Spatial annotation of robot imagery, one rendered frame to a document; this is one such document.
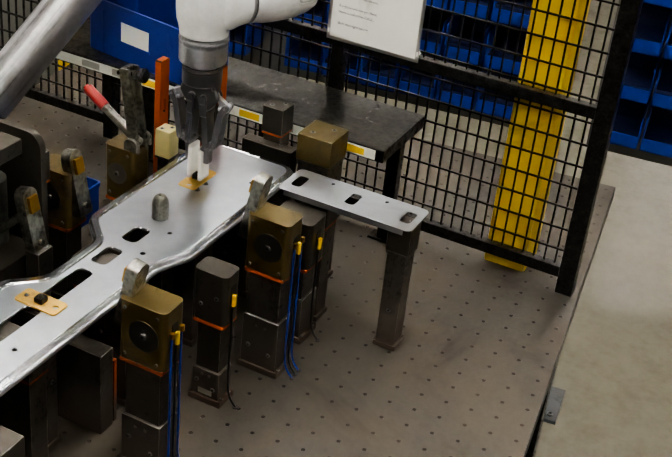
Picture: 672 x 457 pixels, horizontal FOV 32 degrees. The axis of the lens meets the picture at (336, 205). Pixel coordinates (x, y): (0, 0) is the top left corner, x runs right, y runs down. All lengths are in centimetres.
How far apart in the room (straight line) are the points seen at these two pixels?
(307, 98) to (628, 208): 223
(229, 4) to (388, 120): 62
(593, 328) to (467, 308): 135
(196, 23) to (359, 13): 61
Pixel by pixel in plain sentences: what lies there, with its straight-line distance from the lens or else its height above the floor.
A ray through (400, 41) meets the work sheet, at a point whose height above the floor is 118.
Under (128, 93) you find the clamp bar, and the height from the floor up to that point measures 117.
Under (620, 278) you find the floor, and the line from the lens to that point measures 419.
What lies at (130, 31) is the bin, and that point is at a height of 111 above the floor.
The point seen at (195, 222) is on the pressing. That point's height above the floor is 100.
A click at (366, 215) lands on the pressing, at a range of 227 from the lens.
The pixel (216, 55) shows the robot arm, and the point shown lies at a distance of 214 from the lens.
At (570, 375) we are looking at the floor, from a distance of 366.
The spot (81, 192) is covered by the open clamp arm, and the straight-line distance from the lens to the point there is 223.
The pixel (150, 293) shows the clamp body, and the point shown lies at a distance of 192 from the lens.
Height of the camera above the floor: 214
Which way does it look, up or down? 30 degrees down
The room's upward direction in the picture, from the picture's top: 6 degrees clockwise
